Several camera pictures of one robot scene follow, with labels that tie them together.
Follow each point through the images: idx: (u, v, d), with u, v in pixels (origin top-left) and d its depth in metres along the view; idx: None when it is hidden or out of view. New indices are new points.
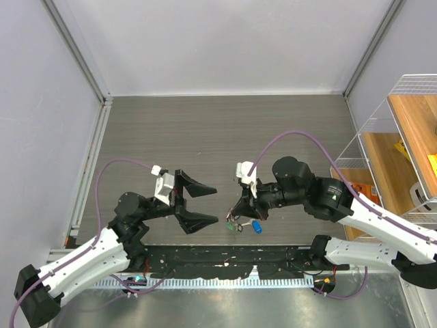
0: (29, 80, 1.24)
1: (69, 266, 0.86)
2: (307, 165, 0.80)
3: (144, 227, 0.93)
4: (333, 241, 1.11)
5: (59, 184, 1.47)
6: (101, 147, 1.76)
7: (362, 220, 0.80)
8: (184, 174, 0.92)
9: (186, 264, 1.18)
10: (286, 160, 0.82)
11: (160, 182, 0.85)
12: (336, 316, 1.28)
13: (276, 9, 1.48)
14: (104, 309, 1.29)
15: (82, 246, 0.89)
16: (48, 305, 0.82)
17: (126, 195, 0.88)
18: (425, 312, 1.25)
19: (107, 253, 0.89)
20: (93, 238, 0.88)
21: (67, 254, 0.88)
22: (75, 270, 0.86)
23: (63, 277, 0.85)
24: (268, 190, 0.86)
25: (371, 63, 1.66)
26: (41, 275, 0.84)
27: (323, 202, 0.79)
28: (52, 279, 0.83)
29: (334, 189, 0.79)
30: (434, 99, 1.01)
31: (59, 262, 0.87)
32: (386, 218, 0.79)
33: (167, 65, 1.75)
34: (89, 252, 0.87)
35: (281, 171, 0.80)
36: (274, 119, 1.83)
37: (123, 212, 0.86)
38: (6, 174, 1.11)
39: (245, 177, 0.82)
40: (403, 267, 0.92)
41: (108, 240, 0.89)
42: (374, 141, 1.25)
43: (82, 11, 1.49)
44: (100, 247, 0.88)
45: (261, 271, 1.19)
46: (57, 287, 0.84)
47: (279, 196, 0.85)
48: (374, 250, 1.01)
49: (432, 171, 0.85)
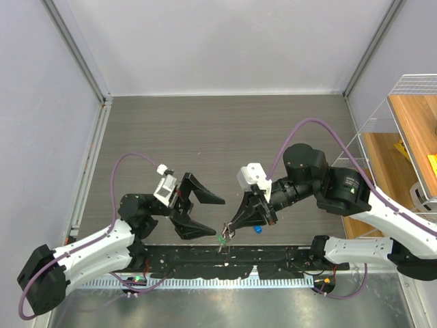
0: (29, 80, 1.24)
1: (84, 249, 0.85)
2: (323, 154, 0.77)
3: (152, 223, 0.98)
4: (332, 240, 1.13)
5: (60, 184, 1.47)
6: (101, 147, 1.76)
7: (379, 215, 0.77)
8: (194, 177, 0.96)
9: (186, 264, 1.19)
10: (301, 149, 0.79)
11: (160, 182, 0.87)
12: (337, 316, 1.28)
13: (276, 9, 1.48)
14: (104, 309, 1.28)
15: (97, 233, 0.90)
16: (59, 288, 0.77)
17: (126, 197, 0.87)
18: (425, 312, 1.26)
19: (119, 244, 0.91)
20: (108, 226, 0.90)
21: (82, 239, 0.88)
22: (90, 255, 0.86)
23: (78, 260, 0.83)
24: (278, 190, 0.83)
25: (372, 62, 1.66)
26: (57, 254, 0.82)
27: (340, 195, 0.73)
28: (67, 260, 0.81)
29: (351, 182, 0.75)
30: (433, 99, 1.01)
31: (73, 245, 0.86)
32: (402, 213, 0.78)
33: (168, 66, 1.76)
34: (104, 238, 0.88)
35: (295, 162, 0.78)
36: (274, 119, 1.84)
37: (124, 214, 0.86)
38: (6, 173, 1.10)
39: (262, 181, 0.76)
40: (399, 261, 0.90)
41: (121, 230, 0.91)
42: (374, 141, 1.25)
43: (82, 11, 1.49)
44: (114, 236, 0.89)
45: (261, 271, 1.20)
46: (72, 268, 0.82)
47: (291, 193, 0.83)
48: (370, 245, 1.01)
49: (432, 171, 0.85)
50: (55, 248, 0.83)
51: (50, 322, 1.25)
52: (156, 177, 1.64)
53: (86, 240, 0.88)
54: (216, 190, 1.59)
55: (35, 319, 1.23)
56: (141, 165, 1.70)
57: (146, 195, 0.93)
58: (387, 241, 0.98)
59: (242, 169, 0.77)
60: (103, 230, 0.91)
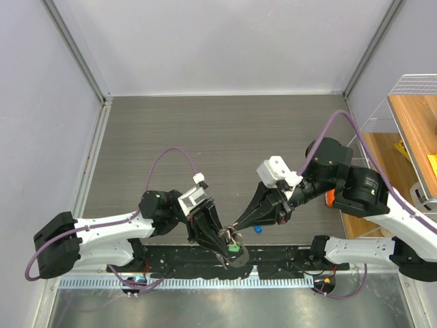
0: (29, 80, 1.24)
1: (104, 228, 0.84)
2: (351, 151, 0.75)
3: (175, 223, 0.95)
4: (332, 241, 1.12)
5: (59, 184, 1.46)
6: (101, 147, 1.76)
7: (395, 217, 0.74)
8: (215, 210, 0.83)
9: (186, 264, 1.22)
10: (329, 145, 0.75)
11: (190, 190, 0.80)
12: (337, 316, 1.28)
13: (276, 9, 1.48)
14: (104, 309, 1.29)
15: (121, 216, 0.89)
16: (72, 257, 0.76)
17: (148, 193, 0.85)
18: (425, 311, 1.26)
19: (137, 233, 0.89)
20: (132, 213, 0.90)
21: (105, 217, 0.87)
22: (106, 236, 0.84)
23: (95, 237, 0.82)
24: (296, 186, 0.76)
25: (372, 62, 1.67)
26: (77, 226, 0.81)
27: (364, 197, 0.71)
28: (85, 234, 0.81)
29: (371, 183, 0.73)
30: (434, 99, 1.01)
31: (95, 221, 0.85)
32: (418, 217, 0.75)
33: (167, 66, 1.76)
34: (125, 223, 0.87)
35: (324, 158, 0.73)
36: (273, 119, 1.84)
37: (144, 210, 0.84)
38: (7, 174, 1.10)
39: (290, 175, 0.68)
40: (401, 262, 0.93)
41: (144, 220, 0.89)
42: (375, 141, 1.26)
43: (82, 11, 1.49)
44: (135, 223, 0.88)
45: (261, 271, 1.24)
46: (87, 244, 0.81)
47: (309, 189, 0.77)
48: (372, 246, 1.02)
49: (432, 171, 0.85)
50: (77, 219, 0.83)
51: (50, 322, 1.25)
52: (156, 176, 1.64)
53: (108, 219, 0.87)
54: (216, 190, 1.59)
55: (35, 318, 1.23)
56: (140, 165, 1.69)
57: (166, 195, 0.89)
58: (388, 241, 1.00)
59: (265, 163, 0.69)
60: (126, 215, 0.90)
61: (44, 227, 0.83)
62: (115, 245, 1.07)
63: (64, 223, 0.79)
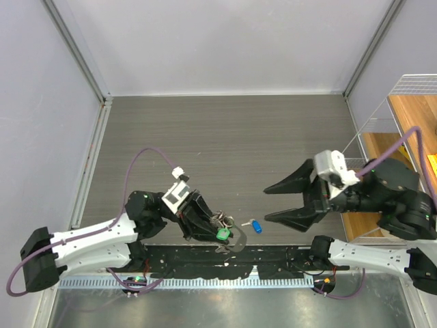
0: (29, 80, 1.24)
1: (80, 240, 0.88)
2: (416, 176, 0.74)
3: (162, 225, 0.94)
4: (336, 244, 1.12)
5: (59, 184, 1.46)
6: (101, 147, 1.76)
7: None
8: (202, 199, 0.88)
9: (186, 264, 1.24)
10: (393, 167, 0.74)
11: (172, 186, 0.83)
12: (337, 316, 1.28)
13: (275, 9, 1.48)
14: (104, 309, 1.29)
15: (100, 225, 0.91)
16: (50, 272, 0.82)
17: (136, 193, 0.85)
18: (425, 312, 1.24)
19: (120, 239, 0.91)
20: (112, 221, 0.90)
21: (82, 228, 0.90)
22: (85, 247, 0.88)
23: (72, 249, 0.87)
24: (345, 195, 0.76)
25: (372, 62, 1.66)
26: (54, 240, 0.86)
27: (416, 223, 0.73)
28: (61, 247, 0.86)
29: (425, 207, 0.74)
30: (434, 99, 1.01)
31: (72, 233, 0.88)
32: None
33: (167, 66, 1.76)
34: (104, 233, 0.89)
35: (390, 182, 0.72)
36: (273, 119, 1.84)
37: (129, 212, 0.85)
38: (7, 174, 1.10)
39: (345, 173, 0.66)
40: (417, 276, 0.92)
41: (123, 227, 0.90)
42: (374, 141, 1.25)
43: (82, 11, 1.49)
44: (115, 231, 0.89)
45: (261, 271, 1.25)
46: (64, 257, 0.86)
47: (356, 202, 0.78)
48: (385, 257, 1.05)
49: (432, 171, 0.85)
50: (54, 233, 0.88)
51: (49, 322, 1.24)
52: (156, 176, 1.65)
53: (86, 230, 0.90)
54: (216, 190, 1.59)
55: (35, 318, 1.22)
56: (140, 165, 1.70)
57: (156, 196, 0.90)
58: (403, 254, 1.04)
59: (327, 153, 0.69)
60: (106, 223, 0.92)
61: (28, 244, 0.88)
62: (108, 249, 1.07)
63: (41, 239, 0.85)
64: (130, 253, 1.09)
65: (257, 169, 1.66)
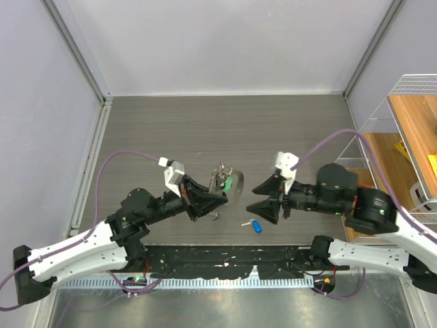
0: (29, 80, 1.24)
1: (57, 255, 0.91)
2: (357, 175, 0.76)
3: (144, 230, 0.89)
4: (336, 243, 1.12)
5: (59, 184, 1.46)
6: (101, 147, 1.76)
7: (405, 236, 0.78)
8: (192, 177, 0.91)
9: (186, 264, 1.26)
10: (334, 169, 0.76)
11: (171, 169, 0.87)
12: (337, 316, 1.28)
13: (276, 9, 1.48)
14: (104, 309, 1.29)
15: (75, 237, 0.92)
16: (33, 288, 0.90)
17: (137, 190, 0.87)
18: (425, 312, 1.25)
19: (99, 248, 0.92)
20: (87, 232, 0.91)
21: (59, 243, 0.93)
22: (62, 262, 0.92)
23: (49, 265, 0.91)
24: (301, 193, 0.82)
25: (372, 62, 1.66)
26: (31, 257, 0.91)
27: (372, 219, 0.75)
28: (39, 265, 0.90)
29: (380, 203, 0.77)
30: (434, 99, 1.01)
31: (49, 249, 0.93)
32: (427, 235, 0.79)
33: (167, 66, 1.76)
34: (80, 244, 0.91)
35: (332, 182, 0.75)
36: (273, 119, 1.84)
37: (128, 206, 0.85)
38: (7, 173, 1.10)
39: (285, 168, 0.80)
40: (415, 275, 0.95)
41: (100, 236, 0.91)
42: (374, 141, 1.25)
43: (82, 11, 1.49)
44: (91, 242, 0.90)
45: (261, 271, 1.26)
46: (43, 273, 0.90)
47: (312, 201, 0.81)
48: (384, 255, 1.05)
49: (431, 171, 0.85)
50: (33, 250, 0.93)
51: (50, 322, 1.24)
52: (156, 176, 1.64)
53: (63, 244, 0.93)
54: None
55: (35, 318, 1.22)
56: (140, 165, 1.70)
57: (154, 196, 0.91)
58: (401, 253, 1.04)
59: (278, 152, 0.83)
60: (82, 234, 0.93)
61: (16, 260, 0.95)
62: (102, 255, 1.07)
63: (20, 257, 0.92)
64: (126, 255, 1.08)
65: (257, 169, 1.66)
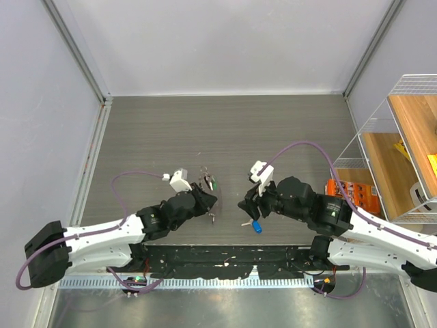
0: (29, 80, 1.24)
1: (92, 237, 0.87)
2: (309, 186, 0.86)
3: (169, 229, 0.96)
4: (336, 242, 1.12)
5: (59, 183, 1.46)
6: (101, 147, 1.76)
7: (362, 231, 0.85)
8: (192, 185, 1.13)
9: (186, 264, 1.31)
10: (291, 182, 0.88)
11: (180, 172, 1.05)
12: (337, 316, 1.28)
13: (276, 9, 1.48)
14: (104, 309, 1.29)
15: (110, 223, 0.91)
16: (61, 267, 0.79)
17: (185, 193, 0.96)
18: (425, 311, 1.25)
19: (128, 238, 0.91)
20: (122, 220, 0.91)
21: (93, 225, 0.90)
22: (97, 244, 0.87)
23: (85, 245, 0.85)
24: (272, 197, 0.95)
25: (372, 61, 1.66)
26: (67, 234, 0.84)
27: (325, 220, 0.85)
28: (75, 242, 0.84)
29: (332, 206, 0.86)
30: (434, 99, 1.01)
31: (84, 229, 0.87)
32: (384, 228, 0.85)
33: (166, 67, 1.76)
34: (115, 230, 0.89)
35: (287, 193, 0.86)
36: (273, 118, 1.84)
37: (177, 203, 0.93)
38: (7, 173, 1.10)
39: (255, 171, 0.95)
40: (416, 272, 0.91)
41: (134, 226, 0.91)
42: (374, 141, 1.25)
43: (82, 11, 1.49)
44: (125, 230, 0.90)
45: (261, 271, 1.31)
46: (76, 253, 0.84)
47: (280, 205, 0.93)
48: (382, 253, 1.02)
49: (432, 171, 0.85)
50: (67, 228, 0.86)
51: (50, 322, 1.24)
52: (156, 176, 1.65)
53: (97, 227, 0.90)
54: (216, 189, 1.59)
55: (35, 318, 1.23)
56: (139, 165, 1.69)
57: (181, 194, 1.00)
58: None
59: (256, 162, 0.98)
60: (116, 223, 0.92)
61: (35, 237, 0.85)
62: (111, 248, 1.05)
63: (54, 233, 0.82)
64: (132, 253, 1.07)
65: None
